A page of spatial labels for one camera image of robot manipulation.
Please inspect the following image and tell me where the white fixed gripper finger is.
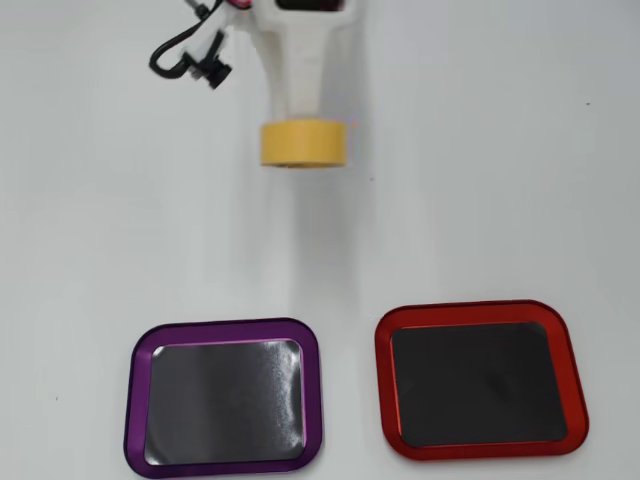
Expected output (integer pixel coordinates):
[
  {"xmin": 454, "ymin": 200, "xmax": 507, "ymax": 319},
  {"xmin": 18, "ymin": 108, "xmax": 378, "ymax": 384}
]
[{"xmin": 255, "ymin": 18, "xmax": 352, "ymax": 124}]

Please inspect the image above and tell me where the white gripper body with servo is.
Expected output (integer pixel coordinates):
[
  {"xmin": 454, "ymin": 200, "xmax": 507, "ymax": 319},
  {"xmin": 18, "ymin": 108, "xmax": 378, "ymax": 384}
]
[{"xmin": 253, "ymin": 0, "xmax": 359, "ymax": 29}]

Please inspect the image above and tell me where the yellow masking tape roll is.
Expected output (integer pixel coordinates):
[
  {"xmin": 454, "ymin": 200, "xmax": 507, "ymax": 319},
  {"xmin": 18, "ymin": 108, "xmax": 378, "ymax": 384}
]
[{"xmin": 259, "ymin": 118, "xmax": 349, "ymax": 170}]

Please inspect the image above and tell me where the purple metal dish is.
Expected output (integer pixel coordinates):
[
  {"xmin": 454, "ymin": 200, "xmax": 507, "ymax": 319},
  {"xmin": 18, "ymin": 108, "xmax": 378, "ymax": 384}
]
[{"xmin": 123, "ymin": 317, "xmax": 326, "ymax": 480}]

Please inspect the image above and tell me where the red metal dish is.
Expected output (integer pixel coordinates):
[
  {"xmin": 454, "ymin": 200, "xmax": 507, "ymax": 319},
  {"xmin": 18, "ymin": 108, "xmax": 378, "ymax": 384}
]
[{"xmin": 373, "ymin": 299, "xmax": 591, "ymax": 462}]

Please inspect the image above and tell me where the white camera bracket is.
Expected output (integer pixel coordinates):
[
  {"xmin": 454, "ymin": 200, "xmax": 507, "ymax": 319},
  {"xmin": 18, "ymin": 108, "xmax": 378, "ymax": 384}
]
[{"xmin": 183, "ymin": 0, "xmax": 237, "ymax": 62}]

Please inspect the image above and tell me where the black camera cable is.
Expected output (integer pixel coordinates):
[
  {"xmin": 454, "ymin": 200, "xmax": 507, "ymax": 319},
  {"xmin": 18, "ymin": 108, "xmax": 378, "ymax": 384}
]
[{"xmin": 148, "ymin": 0, "xmax": 212, "ymax": 81}]

